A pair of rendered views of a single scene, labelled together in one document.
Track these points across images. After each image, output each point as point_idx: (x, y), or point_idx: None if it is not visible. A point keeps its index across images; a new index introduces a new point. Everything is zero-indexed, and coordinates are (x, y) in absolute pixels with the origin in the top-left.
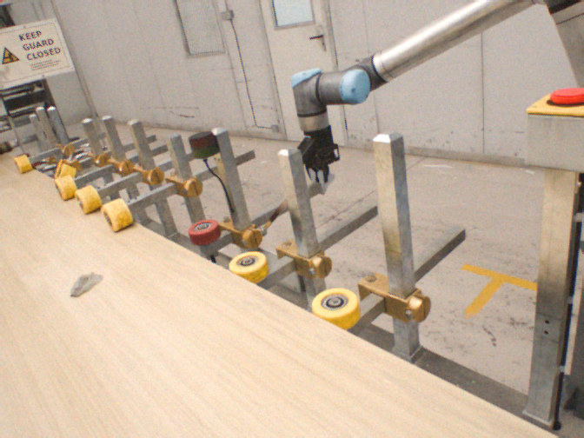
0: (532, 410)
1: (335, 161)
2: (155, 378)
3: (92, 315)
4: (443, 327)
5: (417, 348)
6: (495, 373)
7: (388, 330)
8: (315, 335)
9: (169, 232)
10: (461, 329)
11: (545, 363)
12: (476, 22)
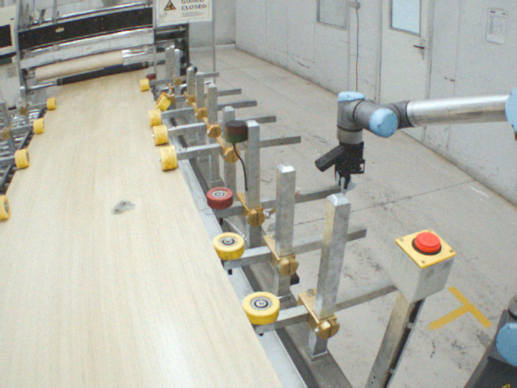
0: None
1: (359, 173)
2: (125, 296)
3: (115, 232)
4: None
5: (322, 352)
6: (417, 376)
7: (366, 319)
8: (230, 320)
9: (211, 178)
10: (417, 337)
11: None
12: (478, 114)
